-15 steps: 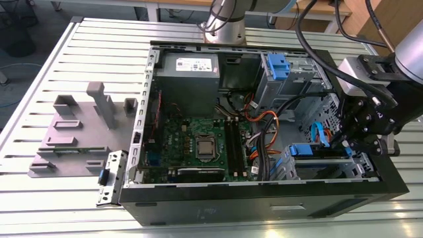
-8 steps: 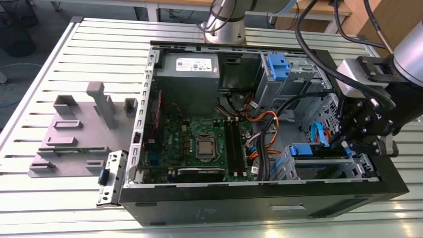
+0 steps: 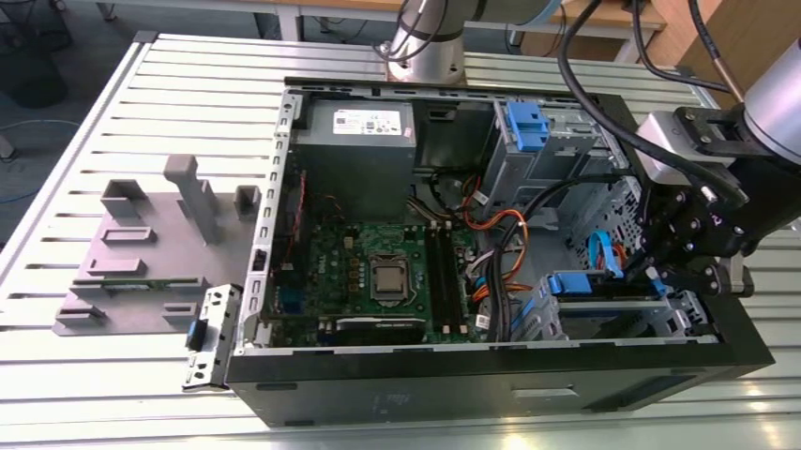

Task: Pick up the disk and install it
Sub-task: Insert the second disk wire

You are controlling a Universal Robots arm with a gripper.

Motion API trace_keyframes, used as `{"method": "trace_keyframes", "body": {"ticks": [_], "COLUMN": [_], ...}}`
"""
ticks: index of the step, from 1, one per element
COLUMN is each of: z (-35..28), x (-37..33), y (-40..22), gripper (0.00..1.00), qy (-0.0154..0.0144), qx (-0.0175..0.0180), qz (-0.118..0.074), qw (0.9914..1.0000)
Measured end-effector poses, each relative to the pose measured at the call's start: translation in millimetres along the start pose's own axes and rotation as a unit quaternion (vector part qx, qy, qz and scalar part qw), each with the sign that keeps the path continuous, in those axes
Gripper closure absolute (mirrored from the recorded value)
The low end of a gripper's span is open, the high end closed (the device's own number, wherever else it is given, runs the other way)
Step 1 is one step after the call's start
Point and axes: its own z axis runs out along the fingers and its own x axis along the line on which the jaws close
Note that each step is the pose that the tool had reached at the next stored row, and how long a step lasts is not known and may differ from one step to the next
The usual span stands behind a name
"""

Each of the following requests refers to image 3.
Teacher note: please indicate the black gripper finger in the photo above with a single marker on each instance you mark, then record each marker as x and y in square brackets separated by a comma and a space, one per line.
[701, 272]
[669, 229]

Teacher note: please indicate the hard disk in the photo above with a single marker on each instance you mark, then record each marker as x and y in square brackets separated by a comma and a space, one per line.
[569, 284]

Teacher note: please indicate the metal disk bay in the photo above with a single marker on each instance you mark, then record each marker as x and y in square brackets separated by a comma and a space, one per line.
[613, 307]

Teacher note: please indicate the grey metal drive cage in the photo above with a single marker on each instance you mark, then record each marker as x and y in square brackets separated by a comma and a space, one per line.
[551, 164]

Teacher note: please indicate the blue drive cage clip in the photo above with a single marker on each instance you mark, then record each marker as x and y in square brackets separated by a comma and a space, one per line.
[529, 126]

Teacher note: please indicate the wooden cabinet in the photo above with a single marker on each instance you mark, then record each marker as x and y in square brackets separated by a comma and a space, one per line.
[764, 28]

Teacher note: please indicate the black RAM slot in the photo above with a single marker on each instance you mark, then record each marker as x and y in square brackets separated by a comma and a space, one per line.
[438, 276]

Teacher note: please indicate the CPU socket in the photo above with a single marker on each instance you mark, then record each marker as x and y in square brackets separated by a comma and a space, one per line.
[388, 257]

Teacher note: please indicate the wooden desk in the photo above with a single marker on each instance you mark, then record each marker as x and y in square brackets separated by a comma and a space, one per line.
[616, 14]

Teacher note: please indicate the silver CPU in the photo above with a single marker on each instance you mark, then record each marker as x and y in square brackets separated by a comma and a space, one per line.
[389, 280]

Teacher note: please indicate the black PC case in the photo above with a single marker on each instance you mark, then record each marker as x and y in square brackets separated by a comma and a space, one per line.
[438, 389]

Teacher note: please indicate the black graphics card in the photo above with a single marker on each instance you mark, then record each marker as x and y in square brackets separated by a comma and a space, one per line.
[376, 326]

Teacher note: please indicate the grey power supply unit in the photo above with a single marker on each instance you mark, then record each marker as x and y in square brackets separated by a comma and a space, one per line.
[350, 178]

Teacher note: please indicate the green motherboard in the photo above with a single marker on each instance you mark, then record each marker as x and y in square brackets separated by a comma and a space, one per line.
[338, 244]

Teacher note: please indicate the metal expansion slot latch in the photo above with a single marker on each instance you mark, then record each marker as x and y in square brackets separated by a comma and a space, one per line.
[219, 328]

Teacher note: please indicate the grey parts rack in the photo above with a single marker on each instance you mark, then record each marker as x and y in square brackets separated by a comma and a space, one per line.
[175, 267]

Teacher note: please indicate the green RAM stick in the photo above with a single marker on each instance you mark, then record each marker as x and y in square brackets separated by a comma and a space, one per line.
[138, 285]

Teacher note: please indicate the black bin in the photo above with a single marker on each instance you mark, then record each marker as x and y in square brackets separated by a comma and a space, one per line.
[38, 84]

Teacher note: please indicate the white desk frame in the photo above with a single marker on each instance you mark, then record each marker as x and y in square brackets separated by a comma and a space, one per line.
[289, 23]

